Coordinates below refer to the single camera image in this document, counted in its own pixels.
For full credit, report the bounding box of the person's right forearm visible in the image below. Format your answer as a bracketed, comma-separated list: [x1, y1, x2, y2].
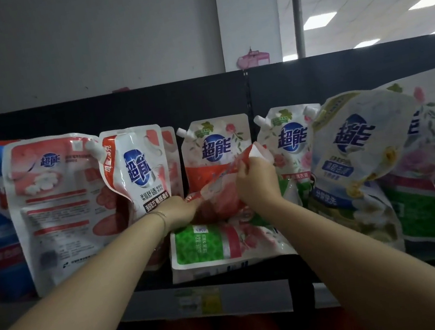
[256, 173, 435, 330]

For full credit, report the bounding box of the white red Chaoneng pouch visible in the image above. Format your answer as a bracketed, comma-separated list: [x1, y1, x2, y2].
[0, 126, 138, 301]

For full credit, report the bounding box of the grey vertical pole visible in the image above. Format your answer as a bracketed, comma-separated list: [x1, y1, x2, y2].
[289, 0, 314, 59]

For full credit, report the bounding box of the dark metal shelf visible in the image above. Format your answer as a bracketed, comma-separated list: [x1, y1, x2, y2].
[0, 32, 435, 330]

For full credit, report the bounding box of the person's right hand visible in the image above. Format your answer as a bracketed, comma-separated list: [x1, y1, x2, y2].
[230, 153, 287, 217]

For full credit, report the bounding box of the rose green Chaoneng pouch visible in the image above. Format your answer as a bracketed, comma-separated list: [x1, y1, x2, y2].
[364, 69, 435, 254]
[164, 207, 300, 286]

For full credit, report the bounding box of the person's left forearm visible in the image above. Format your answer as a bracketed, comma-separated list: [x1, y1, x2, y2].
[0, 211, 185, 330]

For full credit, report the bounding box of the person's left hand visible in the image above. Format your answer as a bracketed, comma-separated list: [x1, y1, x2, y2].
[150, 191, 206, 239]

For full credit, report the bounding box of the pink bagged item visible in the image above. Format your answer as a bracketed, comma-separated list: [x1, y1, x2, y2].
[235, 44, 271, 70]

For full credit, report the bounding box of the yellow price label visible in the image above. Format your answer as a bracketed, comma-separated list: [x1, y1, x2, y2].
[174, 284, 224, 320]

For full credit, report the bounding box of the thin chain bracelet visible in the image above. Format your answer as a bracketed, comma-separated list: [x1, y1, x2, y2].
[151, 209, 170, 237]

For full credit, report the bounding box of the group of Chaoneng floral pouches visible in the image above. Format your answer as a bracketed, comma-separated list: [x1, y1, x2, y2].
[93, 97, 344, 278]

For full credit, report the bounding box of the red Diao pouch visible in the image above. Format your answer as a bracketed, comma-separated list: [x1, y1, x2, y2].
[178, 139, 284, 229]

